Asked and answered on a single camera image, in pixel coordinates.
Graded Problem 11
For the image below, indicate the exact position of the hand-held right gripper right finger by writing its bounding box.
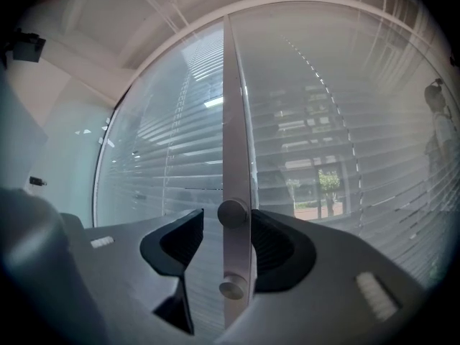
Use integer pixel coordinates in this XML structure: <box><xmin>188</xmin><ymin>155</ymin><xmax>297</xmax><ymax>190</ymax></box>
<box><xmin>222</xmin><ymin>208</ymin><xmax>428</xmax><ymax>345</ymax></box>

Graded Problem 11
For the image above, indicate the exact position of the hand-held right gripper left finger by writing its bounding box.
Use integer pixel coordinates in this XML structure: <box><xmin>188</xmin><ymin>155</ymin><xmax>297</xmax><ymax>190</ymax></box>
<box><xmin>59</xmin><ymin>208</ymin><xmax>206</xmax><ymax>345</ymax></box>

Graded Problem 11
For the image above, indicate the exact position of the frosted glass door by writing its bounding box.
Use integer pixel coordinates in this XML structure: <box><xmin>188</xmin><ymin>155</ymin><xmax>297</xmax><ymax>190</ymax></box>
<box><xmin>28</xmin><ymin>109</ymin><xmax>109</xmax><ymax>230</ymax></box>

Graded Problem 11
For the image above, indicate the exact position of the white ceiling pipe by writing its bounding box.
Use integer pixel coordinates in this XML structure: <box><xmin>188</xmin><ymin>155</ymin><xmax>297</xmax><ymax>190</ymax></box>
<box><xmin>121</xmin><ymin>0</ymin><xmax>191</xmax><ymax>32</ymax></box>

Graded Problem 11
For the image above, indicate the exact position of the grey metal window post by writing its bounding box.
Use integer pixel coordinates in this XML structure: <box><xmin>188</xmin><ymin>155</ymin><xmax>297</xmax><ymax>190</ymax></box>
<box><xmin>221</xmin><ymin>14</ymin><xmax>259</xmax><ymax>332</ymax></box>

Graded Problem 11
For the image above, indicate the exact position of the black chest camera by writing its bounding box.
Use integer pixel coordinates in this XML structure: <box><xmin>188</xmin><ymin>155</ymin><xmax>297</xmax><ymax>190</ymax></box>
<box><xmin>11</xmin><ymin>28</ymin><xmax>47</xmax><ymax>64</ymax></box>

